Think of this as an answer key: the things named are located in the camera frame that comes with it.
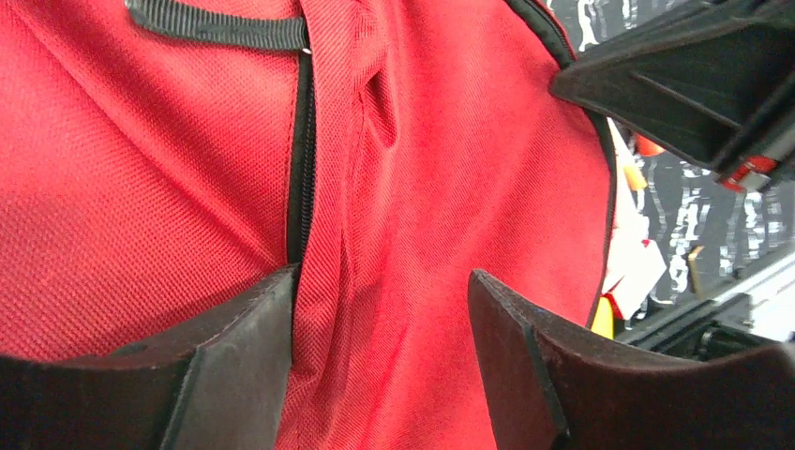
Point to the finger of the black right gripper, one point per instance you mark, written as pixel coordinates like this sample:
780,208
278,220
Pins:
710,81

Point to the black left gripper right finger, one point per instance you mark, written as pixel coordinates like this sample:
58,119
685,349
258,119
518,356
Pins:
553,384

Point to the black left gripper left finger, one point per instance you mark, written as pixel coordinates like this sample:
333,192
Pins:
215,381

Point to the thin orange tip pen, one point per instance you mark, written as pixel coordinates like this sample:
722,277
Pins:
633,175

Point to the red white eraser box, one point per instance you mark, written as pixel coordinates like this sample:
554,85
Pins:
634,266

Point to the red student backpack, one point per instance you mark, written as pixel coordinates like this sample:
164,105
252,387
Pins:
145,179

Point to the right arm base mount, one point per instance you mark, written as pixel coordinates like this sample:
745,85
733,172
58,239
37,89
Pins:
751,308

